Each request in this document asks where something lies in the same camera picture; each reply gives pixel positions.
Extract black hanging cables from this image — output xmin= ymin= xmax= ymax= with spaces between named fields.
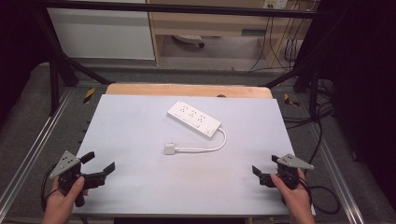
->
xmin=247 ymin=15 xmax=307 ymax=73

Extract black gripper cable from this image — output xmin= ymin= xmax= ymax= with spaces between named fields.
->
xmin=39 ymin=162 xmax=61 ymax=213
xmin=298 ymin=175 xmax=341 ymax=216

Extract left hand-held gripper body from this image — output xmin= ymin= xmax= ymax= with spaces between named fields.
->
xmin=49 ymin=150 xmax=107 ymax=208

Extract white plug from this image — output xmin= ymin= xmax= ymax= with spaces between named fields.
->
xmin=163 ymin=142 xmax=177 ymax=156

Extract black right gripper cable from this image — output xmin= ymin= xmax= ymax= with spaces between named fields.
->
xmin=298 ymin=175 xmax=341 ymax=216

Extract white power strip cable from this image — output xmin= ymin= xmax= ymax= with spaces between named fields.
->
xmin=174 ymin=127 xmax=228 ymax=154

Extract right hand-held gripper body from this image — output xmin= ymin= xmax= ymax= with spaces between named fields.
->
xmin=259 ymin=153 xmax=315 ymax=190

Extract wooden shelf unit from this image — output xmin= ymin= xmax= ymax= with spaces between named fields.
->
xmin=145 ymin=0 xmax=316 ymax=67

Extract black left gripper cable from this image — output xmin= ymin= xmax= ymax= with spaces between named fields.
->
xmin=39 ymin=162 xmax=61 ymax=213

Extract person's left hand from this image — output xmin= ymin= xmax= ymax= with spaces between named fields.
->
xmin=41 ymin=175 xmax=90 ymax=224

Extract black metal frame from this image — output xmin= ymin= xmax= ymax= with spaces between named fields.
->
xmin=32 ymin=0 xmax=331 ymax=118

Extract yellow black tape marker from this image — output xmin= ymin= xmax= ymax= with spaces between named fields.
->
xmin=283 ymin=92 xmax=301 ymax=107
xmin=82 ymin=87 xmax=96 ymax=105

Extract aluminium rail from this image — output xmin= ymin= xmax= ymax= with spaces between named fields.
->
xmin=306 ymin=122 xmax=366 ymax=224
xmin=0 ymin=89 xmax=75 ymax=213

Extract white chair base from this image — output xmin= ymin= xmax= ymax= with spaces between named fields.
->
xmin=172 ymin=34 xmax=206 ymax=49

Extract wooden table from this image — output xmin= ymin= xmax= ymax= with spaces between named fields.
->
xmin=105 ymin=82 xmax=274 ymax=100

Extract white cabinet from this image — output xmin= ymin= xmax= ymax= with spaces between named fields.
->
xmin=47 ymin=7 xmax=156 ymax=61

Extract black floor cables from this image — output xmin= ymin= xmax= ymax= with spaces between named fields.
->
xmin=281 ymin=78 xmax=336 ymax=171

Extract white power strip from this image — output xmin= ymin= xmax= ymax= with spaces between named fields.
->
xmin=166 ymin=99 xmax=223 ymax=140

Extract white wall socket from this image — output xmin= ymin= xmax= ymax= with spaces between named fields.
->
xmin=262 ymin=0 xmax=290 ymax=10

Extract person's right hand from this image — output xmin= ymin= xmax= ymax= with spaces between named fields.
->
xmin=269 ymin=168 xmax=316 ymax=224

